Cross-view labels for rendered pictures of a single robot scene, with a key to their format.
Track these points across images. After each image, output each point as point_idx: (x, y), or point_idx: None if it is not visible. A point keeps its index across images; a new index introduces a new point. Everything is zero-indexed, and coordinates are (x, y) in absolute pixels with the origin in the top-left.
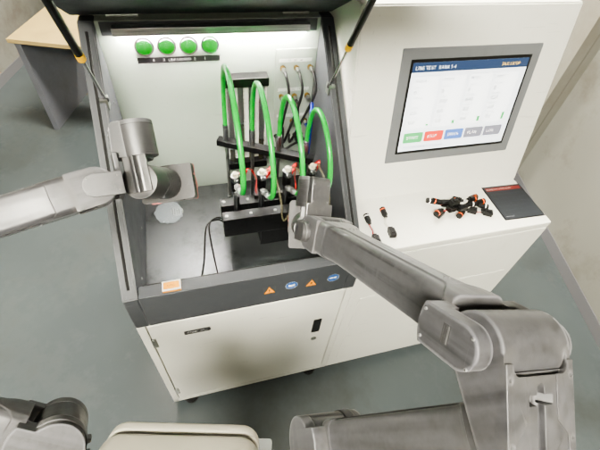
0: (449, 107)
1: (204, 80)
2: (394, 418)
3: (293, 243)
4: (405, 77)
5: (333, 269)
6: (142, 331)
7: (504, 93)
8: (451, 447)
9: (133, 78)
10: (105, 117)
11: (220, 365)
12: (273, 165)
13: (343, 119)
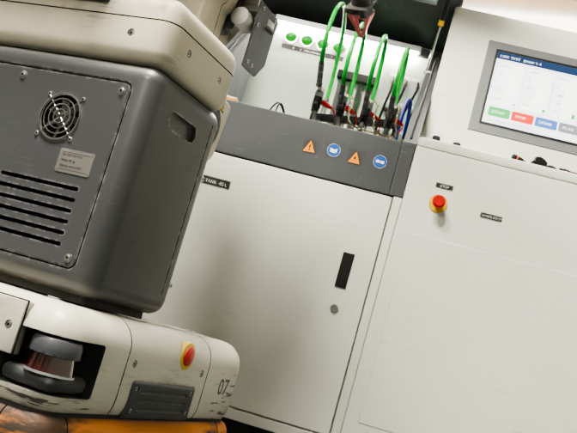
0: (537, 96)
1: (323, 74)
2: None
3: (349, 7)
4: (491, 59)
5: (382, 144)
6: None
7: None
8: None
9: (271, 57)
10: (245, 34)
11: (200, 299)
12: (355, 37)
13: (431, 85)
